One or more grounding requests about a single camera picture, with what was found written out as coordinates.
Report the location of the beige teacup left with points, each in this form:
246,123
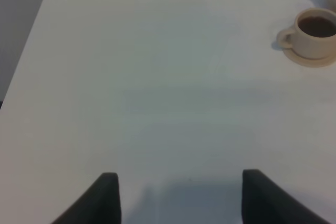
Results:
312,36

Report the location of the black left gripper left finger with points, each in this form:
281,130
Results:
100,203

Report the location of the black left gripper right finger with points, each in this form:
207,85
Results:
263,201

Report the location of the beige saucer left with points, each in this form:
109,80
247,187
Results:
311,63

